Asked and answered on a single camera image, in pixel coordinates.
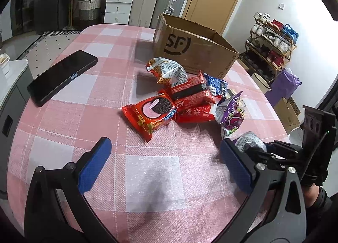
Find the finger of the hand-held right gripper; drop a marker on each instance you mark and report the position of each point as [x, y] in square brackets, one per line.
[266, 159]
[284, 148]

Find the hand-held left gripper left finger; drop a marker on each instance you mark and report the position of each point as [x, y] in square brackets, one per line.
[94, 165]

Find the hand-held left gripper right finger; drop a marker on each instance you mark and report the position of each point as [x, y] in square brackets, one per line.
[237, 166]

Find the purple snack packet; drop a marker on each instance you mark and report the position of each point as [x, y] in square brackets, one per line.
[231, 115]

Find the red and white snack packet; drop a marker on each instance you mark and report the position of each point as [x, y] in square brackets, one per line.
[195, 113]

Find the red cookie packet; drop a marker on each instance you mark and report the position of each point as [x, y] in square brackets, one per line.
[150, 116]

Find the red packet with dark stripe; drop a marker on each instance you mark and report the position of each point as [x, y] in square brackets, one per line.
[190, 91]

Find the brown cardboard box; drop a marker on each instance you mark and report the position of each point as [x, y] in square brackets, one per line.
[196, 45]

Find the person's right forearm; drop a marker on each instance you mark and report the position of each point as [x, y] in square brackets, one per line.
[320, 198]

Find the open cardboard carton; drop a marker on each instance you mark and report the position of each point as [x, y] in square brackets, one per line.
[287, 116]

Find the pink checkered tablecloth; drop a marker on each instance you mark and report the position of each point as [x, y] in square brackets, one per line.
[105, 126]

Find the purple bag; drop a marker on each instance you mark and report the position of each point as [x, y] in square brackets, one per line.
[284, 87]

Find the round basin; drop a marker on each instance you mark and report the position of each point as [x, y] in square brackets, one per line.
[261, 80]

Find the blue snack packet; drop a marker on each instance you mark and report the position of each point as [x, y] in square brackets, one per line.
[216, 85]

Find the wooden shoe rack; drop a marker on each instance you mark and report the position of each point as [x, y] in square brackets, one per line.
[289, 50]

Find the black smartphone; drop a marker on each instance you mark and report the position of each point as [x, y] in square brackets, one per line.
[62, 78]

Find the rows of assorted shoes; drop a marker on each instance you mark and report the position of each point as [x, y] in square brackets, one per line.
[274, 37]

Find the grey cabinet with white top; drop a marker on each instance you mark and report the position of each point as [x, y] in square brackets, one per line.
[10, 95]

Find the orange and silver snack packet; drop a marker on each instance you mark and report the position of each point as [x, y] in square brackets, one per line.
[166, 70]

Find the patterned white rug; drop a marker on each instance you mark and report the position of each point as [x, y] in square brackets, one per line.
[50, 45]

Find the clear food container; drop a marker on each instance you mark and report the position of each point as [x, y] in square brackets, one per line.
[4, 62]

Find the wooden broom stick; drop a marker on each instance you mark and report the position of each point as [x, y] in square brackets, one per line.
[70, 13]

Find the woven laundry basket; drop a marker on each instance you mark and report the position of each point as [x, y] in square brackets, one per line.
[89, 8]

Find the grey refrigerator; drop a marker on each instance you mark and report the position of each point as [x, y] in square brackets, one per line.
[34, 10]

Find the beige suitcase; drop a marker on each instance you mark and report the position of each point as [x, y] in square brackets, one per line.
[144, 2]

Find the silver suitcase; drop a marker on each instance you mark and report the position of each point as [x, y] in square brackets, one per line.
[169, 5]

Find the white light switch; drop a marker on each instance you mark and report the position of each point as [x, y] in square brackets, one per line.
[281, 6]

